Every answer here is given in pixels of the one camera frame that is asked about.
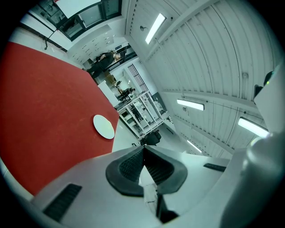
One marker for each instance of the black framed glass partition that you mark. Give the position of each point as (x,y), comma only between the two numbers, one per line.
(93,16)

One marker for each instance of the white open shelf rack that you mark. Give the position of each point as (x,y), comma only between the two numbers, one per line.
(133,104)

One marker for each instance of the long ceiling light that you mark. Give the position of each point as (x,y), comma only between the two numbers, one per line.
(190,104)
(253,127)
(194,146)
(155,27)

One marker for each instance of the white plate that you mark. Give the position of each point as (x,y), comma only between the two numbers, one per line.
(99,122)

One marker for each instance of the white drawer cabinet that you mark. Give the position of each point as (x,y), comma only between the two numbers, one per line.
(93,44)

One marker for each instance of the brown cardboard box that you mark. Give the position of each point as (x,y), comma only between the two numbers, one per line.
(110,78)

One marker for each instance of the black office chair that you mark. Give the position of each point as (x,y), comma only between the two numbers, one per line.
(153,138)

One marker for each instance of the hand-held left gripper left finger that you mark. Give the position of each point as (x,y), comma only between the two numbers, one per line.
(100,200)

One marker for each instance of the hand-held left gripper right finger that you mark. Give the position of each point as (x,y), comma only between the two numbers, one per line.
(200,178)

